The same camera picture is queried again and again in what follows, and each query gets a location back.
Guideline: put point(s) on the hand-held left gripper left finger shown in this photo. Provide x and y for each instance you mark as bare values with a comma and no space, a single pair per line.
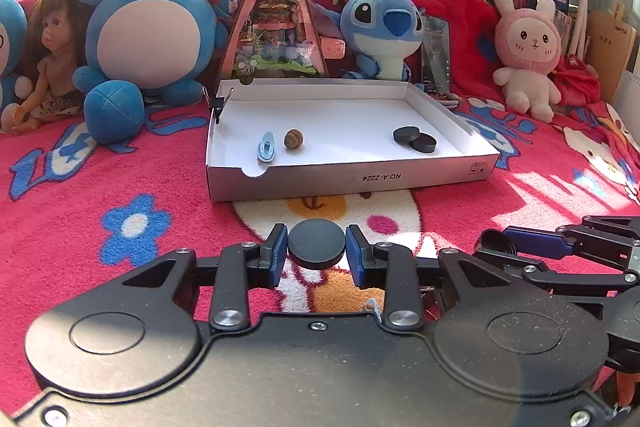
279,257

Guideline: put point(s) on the small pink box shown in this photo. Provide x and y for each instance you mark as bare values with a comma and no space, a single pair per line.
334,47

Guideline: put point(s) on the blue cat robot plush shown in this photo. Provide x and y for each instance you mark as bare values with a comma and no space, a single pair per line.
10,42

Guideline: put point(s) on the round blue mouse plush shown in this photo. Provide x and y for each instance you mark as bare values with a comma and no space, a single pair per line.
150,32

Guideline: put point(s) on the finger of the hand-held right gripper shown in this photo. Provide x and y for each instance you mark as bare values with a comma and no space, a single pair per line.
560,279
535,242

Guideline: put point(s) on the brown walnut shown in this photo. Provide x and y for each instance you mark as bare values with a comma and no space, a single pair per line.
293,139

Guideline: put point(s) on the pink bunny plush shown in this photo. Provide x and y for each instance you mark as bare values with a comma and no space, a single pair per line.
530,42

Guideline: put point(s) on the white pipe rack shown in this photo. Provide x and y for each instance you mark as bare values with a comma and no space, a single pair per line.
582,7

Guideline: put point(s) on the black smartphone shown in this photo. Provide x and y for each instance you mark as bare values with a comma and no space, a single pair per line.
435,57

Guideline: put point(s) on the plain blue hair clip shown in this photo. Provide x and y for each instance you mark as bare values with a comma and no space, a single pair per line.
266,148

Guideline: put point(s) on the pink printed blanket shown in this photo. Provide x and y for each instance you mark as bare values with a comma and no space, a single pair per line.
165,167

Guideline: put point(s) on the brown-haired baby doll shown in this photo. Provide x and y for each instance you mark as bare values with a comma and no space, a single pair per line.
55,32

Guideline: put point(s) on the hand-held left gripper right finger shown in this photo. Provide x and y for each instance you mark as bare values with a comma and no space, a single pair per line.
356,257

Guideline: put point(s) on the blue alien plush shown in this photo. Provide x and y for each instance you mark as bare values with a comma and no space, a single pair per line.
380,27

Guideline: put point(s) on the pink triangular dollhouse box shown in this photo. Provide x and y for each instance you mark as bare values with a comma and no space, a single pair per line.
275,32

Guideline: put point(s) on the large black disc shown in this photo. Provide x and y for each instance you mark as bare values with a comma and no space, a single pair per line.
317,243

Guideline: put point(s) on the small black disc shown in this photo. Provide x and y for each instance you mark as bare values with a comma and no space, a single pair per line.
425,143
405,134

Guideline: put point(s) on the white cardboard box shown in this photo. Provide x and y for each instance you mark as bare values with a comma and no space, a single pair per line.
340,122

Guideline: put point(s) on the small black binder clip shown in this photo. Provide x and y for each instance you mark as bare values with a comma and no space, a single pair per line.
218,104

